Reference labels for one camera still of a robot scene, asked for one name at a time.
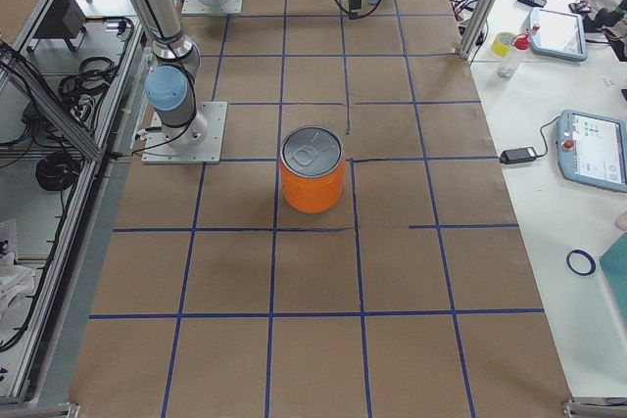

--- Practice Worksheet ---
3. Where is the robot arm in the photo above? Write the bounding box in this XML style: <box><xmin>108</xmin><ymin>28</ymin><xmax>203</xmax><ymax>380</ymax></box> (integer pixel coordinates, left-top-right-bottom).
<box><xmin>131</xmin><ymin>0</ymin><xmax>227</xmax><ymax>164</ymax></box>

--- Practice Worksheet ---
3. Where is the yellow tape roll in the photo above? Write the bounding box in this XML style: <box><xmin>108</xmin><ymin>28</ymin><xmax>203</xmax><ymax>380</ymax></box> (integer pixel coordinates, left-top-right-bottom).
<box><xmin>491</xmin><ymin>31</ymin><xmax>516</xmax><ymax>58</ymax></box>

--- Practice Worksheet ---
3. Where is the orange can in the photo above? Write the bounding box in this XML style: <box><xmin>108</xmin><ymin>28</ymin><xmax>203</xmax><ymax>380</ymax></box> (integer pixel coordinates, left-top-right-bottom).
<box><xmin>280</xmin><ymin>125</ymin><xmax>345</xmax><ymax>213</ymax></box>

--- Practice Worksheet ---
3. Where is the teach pendant far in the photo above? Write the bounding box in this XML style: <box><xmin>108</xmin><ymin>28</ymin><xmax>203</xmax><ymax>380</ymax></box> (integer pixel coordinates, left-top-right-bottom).
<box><xmin>528</xmin><ymin>7</ymin><xmax>588</xmax><ymax>62</ymax></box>

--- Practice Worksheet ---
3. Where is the teach pendant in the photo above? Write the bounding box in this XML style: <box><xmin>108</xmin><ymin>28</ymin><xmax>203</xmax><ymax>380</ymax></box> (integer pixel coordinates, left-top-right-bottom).
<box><xmin>556</xmin><ymin>110</ymin><xmax>626</xmax><ymax>193</ymax></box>
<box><xmin>528</xmin><ymin>7</ymin><xmax>588</xmax><ymax>62</ymax></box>

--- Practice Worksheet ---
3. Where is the black power brick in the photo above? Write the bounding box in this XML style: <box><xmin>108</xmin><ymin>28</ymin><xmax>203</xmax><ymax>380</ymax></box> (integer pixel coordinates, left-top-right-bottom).
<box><xmin>499</xmin><ymin>146</ymin><xmax>538</xmax><ymax>165</ymax></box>

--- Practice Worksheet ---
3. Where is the teach pendant near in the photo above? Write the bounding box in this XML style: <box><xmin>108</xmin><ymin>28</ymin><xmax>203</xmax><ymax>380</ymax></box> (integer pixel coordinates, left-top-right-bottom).
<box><xmin>556</xmin><ymin>110</ymin><xmax>626</xmax><ymax>193</ymax></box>

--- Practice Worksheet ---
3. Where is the green mat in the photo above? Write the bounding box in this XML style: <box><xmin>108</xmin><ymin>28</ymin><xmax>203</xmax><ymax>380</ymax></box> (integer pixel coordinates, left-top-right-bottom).
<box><xmin>600</xmin><ymin>233</ymin><xmax>627</xmax><ymax>318</ymax></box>

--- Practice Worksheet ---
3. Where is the aluminium frame rail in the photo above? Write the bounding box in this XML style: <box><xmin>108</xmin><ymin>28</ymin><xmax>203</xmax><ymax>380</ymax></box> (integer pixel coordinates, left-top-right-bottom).
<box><xmin>1</xmin><ymin>0</ymin><xmax>143</xmax><ymax>405</ymax></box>

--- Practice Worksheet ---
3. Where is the black cable coil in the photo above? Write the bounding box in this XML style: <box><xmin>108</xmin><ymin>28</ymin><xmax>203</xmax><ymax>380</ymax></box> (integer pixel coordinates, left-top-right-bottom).
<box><xmin>35</xmin><ymin>151</ymin><xmax>82</xmax><ymax>193</ymax></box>

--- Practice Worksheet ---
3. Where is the blue tape ring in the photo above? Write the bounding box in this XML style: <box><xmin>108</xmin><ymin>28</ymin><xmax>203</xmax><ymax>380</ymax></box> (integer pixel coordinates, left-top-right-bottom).
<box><xmin>566</xmin><ymin>249</ymin><xmax>598</xmax><ymax>277</ymax></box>

